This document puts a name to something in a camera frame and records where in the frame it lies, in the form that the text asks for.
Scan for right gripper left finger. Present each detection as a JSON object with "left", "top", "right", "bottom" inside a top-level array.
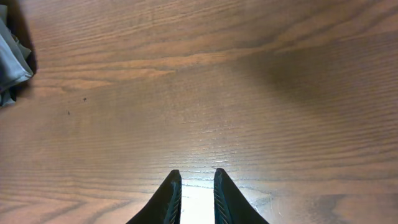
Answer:
[{"left": 126, "top": 170, "right": 182, "bottom": 224}]

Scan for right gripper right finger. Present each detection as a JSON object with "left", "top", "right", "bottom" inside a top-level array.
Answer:
[{"left": 213, "top": 168, "right": 269, "bottom": 224}]

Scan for grey folded shorts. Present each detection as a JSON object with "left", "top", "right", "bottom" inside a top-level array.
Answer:
[{"left": 1, "top": 4, "right": 34, "bottom": 107}]

